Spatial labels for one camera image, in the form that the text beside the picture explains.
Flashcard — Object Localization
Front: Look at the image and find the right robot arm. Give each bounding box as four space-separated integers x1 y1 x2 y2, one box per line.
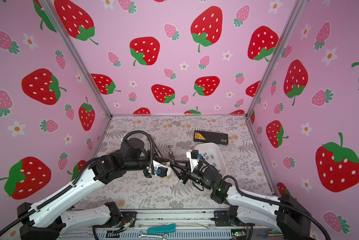
170 149 331 240

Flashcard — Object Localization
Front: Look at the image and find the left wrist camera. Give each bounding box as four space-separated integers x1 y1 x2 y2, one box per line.
155 166 168 178

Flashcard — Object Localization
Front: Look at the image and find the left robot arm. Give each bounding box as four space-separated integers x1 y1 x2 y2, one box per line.
0 131 171 240

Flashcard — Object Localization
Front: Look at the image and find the silver wrench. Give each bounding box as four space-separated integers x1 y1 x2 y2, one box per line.
137 232 168 240

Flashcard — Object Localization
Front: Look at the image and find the white plastic tray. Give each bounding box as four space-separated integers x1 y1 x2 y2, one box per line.
195 143 228 177

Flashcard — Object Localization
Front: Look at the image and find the teal handled tool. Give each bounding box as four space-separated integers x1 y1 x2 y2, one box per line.
146 224 176 234

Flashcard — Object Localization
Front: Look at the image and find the black staple box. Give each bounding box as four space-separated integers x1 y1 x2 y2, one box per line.
193 130 229 146

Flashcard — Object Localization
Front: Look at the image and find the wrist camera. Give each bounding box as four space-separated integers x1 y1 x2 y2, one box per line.
155 166 168 178
190 150 202 160

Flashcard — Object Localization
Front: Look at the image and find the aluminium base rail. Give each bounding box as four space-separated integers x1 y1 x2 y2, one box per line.
56 208 273 240

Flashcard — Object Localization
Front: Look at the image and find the black stapler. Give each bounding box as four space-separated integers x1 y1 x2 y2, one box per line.
148 141 177 164

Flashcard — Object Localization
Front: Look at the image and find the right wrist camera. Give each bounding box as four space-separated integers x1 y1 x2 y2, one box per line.
190 150 202 160

